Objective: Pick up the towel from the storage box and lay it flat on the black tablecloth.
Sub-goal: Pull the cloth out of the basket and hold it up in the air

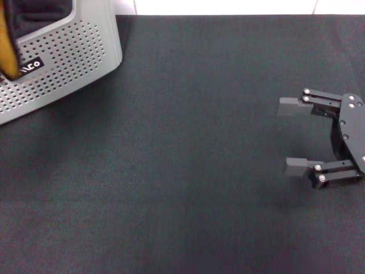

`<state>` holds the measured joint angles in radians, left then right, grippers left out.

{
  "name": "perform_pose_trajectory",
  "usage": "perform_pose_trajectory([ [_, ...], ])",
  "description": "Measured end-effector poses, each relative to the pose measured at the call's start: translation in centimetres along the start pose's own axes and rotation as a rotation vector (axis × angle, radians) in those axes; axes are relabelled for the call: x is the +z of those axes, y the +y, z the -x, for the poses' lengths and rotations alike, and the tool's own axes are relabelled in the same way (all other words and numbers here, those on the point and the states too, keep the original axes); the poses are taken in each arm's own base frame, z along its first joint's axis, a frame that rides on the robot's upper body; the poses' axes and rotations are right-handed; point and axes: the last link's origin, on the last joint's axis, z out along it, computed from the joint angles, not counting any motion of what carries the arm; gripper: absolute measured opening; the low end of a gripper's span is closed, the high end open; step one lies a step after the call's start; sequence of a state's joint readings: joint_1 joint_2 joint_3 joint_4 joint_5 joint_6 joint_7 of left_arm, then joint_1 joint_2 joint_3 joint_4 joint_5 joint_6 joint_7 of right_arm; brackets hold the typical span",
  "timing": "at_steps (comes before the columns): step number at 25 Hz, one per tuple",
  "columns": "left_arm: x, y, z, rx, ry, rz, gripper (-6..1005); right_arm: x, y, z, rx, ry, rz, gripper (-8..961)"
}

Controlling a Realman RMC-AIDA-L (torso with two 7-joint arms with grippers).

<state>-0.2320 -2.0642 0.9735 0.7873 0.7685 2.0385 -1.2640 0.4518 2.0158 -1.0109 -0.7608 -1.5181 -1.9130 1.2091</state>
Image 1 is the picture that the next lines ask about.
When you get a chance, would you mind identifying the black tablecloth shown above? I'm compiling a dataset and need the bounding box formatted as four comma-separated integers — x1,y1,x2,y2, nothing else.
0,14,365,274

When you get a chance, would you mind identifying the dark cloth box liner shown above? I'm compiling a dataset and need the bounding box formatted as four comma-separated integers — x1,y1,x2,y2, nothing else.
13,0,74,38

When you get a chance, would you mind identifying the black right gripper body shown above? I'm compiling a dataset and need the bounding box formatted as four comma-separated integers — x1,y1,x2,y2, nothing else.
330,92,365,175

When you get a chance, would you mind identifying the grey perforated storage box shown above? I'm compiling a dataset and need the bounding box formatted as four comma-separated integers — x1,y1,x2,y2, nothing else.
0,0,124,126

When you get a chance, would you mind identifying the yellow towel with black border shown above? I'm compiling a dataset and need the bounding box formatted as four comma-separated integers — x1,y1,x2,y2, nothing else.
0,0,23,81

